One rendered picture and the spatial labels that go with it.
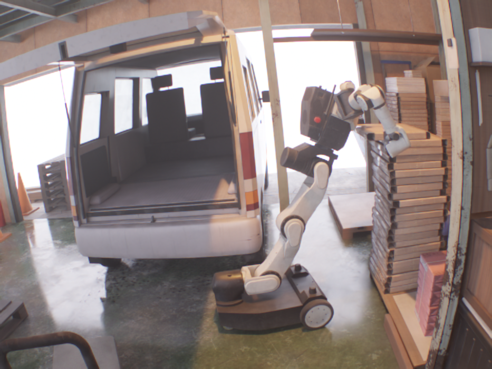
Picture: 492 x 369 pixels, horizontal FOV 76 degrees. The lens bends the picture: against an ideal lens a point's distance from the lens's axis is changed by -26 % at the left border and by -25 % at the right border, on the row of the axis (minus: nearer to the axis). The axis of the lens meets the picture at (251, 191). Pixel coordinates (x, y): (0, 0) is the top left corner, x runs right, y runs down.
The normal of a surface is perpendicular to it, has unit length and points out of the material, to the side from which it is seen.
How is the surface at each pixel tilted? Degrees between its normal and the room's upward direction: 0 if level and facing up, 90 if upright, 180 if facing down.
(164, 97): 93
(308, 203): 90
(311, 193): 107
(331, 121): 99
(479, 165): 90
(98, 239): 87
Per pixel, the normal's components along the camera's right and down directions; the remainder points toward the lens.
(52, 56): -0.02, 0.51
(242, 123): 0.24, -0.04
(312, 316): 0.16, 0.23
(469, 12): -0.05, 0.25
